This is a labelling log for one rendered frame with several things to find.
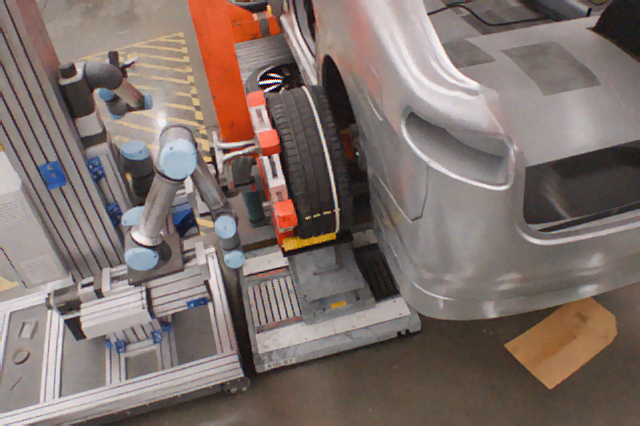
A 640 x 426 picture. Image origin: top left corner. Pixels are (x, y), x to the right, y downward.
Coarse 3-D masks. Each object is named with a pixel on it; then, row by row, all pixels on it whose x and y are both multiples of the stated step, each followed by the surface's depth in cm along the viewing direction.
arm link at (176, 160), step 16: (176, 128) 184; (160, 144) 182; (176, 144) 176; (192, 144) 182; (160, 160) 177; (176, 160) 177; (192, 160) 179; (160, 176) 181; (176, 176) 180; (160, 192) 185; (176, 192) 190; (144, 208) 191; (160, 208) 189; (144, 224) 192; (160, 224) 194; (128, 240) 197; (144, 240) 194; (160, 240) 199; (128, 256) 195; (144, 256) 196
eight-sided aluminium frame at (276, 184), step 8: (256, 112) 242; (264, 112) 239; (256, 120) 235; (264, 120) 235; (256, 128) 230; (264, 128) 229; (264, 160) 226; (280, 168) 226; (280, 176) 225; (272, 184) 225; (280, 184) 225; (272, 192) 226; (280, 192) 275; (272, 200) 274; (280, 200) 273; (280, 232) 256
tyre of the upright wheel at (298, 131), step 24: (288, 96) 235; (312, 96) 233; (288, 120) 225; (312, 120) 225; (336, 120) 226; (288, 144) 221; (312, 144) 222; (336, 144) 222; (288, 168) 222; (312, 168) 222; (336, 168) 223; (312, 192) 225; (336, 192) 227; (312, 216) 232; (336, 216) 235
